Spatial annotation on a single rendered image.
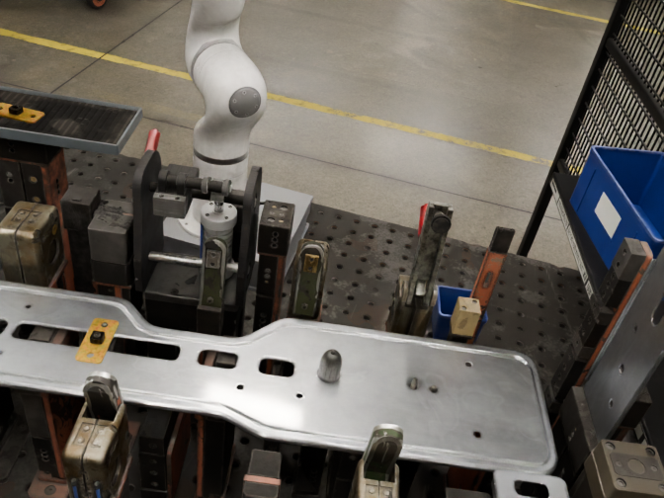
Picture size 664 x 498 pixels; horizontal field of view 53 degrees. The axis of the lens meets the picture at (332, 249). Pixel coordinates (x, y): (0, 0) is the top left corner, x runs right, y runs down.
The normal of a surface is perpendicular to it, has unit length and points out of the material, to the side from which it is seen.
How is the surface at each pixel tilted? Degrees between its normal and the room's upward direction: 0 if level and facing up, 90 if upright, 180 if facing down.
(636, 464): 0
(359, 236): 0
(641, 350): 90
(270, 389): 0
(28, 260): 90
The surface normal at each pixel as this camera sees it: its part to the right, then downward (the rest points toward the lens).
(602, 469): -0.98, -0.17
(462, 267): 0.13, -0.77
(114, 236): -0.07, 0.62
